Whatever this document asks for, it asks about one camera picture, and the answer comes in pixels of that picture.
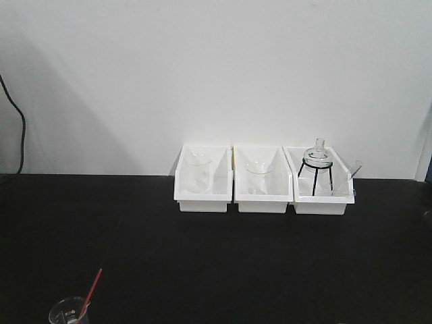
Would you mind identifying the round glass flask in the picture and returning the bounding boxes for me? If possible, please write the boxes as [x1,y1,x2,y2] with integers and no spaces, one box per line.
[303,138,333,167]

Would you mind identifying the front glass beaker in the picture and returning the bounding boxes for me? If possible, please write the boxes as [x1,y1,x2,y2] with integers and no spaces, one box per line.
[49,296,90,324]

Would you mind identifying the black wall cable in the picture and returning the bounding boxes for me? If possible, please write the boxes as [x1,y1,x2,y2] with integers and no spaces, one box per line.
[0,74,27,176]

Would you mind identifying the white plastic bin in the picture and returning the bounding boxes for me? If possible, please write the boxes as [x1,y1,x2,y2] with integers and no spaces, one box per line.
[283,146,355,215]
[234,145,294,213]
[173,144,234,213]

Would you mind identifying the right white plastic bin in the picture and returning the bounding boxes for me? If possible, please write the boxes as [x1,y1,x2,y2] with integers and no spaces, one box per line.
[283,146,355,215]

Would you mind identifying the middle white plastic bin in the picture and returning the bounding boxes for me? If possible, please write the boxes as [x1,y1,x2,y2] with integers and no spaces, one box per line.
[234,145,294,213]

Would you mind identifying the red plastic spoon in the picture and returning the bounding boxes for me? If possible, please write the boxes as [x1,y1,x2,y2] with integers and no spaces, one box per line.
[77,268,103,324]

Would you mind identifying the black metal tripod stand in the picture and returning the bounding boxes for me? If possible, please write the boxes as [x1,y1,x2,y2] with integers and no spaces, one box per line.
[298,157,333,196]

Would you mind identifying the glass beaker in left bin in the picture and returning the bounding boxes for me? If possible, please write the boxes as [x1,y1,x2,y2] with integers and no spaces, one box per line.
[185,153,212,194]

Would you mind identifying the glass beaker in middle bin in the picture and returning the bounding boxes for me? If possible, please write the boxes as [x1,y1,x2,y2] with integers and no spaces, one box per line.
[245,161,273,195]

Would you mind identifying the glass beaker in bin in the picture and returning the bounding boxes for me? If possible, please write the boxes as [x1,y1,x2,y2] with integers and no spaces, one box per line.
[185,153,212,194]
[245,161,273,195]

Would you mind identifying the left white plastic bin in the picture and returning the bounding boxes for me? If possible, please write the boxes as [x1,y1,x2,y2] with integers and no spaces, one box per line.
[173,144,234,213]

